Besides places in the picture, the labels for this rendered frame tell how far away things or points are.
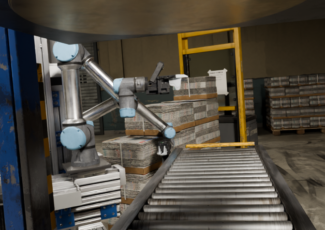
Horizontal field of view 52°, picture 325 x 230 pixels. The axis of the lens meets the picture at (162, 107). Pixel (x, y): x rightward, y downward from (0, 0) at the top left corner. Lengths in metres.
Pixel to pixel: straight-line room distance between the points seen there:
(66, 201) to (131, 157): 0.84
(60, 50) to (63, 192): 0.68
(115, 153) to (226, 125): 1.85
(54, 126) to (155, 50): 7.75
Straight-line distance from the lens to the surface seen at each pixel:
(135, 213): 1.10
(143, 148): 2.35
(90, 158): 1.78
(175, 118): 2.70
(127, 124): 2.73
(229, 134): 4.00
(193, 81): 3.38
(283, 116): 7.76
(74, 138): 1.63
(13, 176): 0.88
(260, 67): 9.38
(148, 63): 9.59
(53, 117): 1.93
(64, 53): 1.63
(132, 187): 2.46
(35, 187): 0.88
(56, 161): 1.96
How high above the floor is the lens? 1.18
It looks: 3 degrees down
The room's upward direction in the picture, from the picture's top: 4 degrees counter-clockwise
